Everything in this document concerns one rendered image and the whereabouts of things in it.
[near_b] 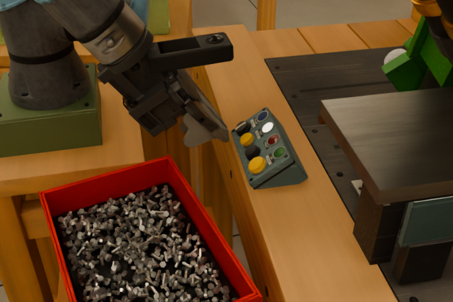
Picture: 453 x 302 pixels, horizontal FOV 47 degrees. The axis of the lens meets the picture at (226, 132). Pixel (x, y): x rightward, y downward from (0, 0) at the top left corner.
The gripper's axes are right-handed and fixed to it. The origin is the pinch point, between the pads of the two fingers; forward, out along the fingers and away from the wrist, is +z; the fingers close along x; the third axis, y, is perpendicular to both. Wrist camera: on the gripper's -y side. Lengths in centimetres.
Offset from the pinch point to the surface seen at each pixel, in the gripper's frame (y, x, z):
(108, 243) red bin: 22.1, 7.6, -1.3
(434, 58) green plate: -29.4, 6.2, 5.2
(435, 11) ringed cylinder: -25.3, 28.1, -17.7
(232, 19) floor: 8, -273, 115
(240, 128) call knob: 0.1, -9.9, 7.9
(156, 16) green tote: 12, -83, 10
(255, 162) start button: -0.2, 0.0, 7.9
